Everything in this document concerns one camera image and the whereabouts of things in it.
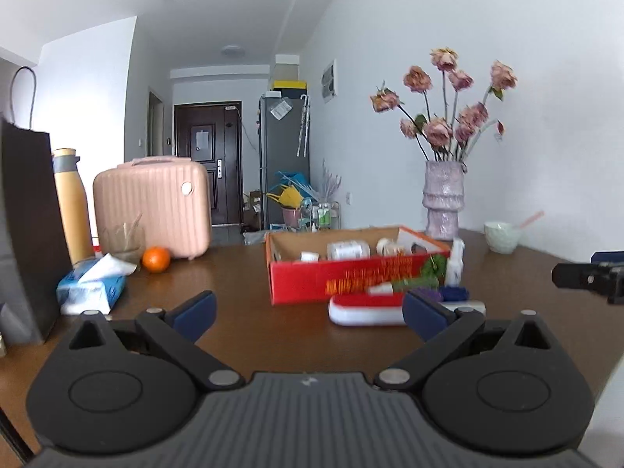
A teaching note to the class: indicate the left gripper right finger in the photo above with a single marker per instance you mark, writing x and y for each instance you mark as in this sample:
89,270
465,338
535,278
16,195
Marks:
494,386

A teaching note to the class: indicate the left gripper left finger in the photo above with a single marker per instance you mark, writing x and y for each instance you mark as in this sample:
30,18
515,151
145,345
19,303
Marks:
117,386

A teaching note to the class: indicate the red white lint brush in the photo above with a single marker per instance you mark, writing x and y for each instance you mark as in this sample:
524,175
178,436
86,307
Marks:
365,310

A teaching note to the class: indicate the pink spoon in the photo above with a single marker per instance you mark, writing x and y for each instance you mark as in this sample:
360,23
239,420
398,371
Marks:
532,219

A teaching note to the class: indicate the blue tissue pack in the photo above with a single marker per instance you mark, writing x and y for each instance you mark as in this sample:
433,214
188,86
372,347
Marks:
94,284

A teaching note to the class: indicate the blue flower-shaped object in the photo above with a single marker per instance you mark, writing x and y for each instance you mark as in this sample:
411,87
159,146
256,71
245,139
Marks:
454,294

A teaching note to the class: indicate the pale green bowl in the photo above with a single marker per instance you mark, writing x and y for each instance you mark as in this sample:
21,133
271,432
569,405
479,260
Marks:
502,237

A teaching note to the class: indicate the orange fruit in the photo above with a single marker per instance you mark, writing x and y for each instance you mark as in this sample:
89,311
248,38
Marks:
156,259

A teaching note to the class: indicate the white spray bottle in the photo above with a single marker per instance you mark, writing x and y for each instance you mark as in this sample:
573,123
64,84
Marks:
454,264

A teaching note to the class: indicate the clear drinking glass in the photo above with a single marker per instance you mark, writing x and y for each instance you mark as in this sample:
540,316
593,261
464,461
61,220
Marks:
125,242

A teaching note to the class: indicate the dark grey paper bag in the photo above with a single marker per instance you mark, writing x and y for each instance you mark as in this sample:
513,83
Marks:
34,252

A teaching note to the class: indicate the green tube white cap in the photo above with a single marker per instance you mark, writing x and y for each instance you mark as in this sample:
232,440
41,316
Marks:
403,285

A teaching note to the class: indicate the orange thermos bottle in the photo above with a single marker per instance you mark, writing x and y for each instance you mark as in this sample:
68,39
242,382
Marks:
73,205

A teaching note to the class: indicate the pink textured vase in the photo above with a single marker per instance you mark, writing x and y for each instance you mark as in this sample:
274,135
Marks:
443,199

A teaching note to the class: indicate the pink ribbed suitcase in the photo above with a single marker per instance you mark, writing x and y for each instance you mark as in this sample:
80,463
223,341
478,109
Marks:
168,197

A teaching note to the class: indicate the dried pink roses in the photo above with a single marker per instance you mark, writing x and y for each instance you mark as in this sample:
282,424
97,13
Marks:
451,134

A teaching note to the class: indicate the white jar in box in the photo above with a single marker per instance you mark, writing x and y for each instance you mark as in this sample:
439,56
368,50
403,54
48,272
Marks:
348,250

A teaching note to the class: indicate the red cardboard box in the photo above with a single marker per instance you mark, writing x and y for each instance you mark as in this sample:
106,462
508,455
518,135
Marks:
294,281

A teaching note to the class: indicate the cluttered small cart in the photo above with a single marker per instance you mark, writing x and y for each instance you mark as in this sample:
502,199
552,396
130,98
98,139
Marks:
295,205

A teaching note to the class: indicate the dark brown door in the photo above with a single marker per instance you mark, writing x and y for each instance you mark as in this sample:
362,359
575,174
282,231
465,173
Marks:
210,134

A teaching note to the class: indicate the grey refrigerator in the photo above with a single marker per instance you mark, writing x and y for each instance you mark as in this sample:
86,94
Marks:
279,125

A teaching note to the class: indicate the yellow box on fridge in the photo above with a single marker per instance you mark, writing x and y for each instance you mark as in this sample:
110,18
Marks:
289,84

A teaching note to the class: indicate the wall panel frame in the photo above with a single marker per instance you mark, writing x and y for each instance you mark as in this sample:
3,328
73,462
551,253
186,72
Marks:
328,82

